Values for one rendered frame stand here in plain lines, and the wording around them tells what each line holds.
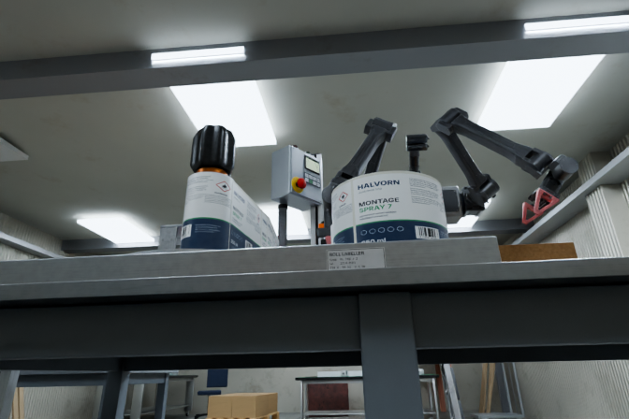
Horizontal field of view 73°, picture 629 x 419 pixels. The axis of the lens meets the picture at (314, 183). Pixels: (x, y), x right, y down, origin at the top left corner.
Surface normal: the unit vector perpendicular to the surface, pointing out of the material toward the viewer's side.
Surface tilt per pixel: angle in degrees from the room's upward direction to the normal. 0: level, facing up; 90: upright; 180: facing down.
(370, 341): 90
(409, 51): 180
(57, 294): 90
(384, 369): 90
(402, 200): 90
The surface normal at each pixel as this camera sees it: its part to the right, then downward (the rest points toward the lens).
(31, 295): -0.11, -0.40
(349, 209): -0.72, -0.27
